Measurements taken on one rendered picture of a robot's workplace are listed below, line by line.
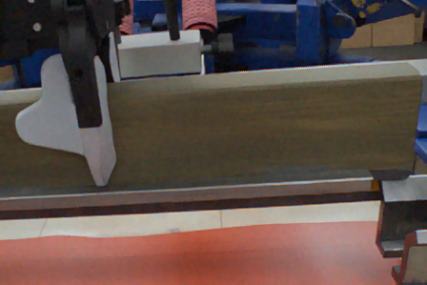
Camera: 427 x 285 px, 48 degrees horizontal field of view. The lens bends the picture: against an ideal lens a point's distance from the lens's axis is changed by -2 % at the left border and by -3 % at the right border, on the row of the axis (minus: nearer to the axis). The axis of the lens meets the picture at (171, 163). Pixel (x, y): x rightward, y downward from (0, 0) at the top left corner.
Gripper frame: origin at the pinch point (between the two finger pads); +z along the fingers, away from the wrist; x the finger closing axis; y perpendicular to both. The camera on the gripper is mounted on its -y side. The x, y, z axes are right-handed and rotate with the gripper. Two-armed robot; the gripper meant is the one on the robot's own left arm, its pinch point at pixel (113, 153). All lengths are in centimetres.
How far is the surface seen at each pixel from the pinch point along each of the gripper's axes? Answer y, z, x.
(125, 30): 4.2, -0.3, -39.0
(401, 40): -176, 100, -389
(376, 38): -155, 97, -390
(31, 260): 8.8, 10.0, -1.0
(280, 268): -11.7, 9.9, 1.4
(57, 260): 6.5, 10.0, -0.8
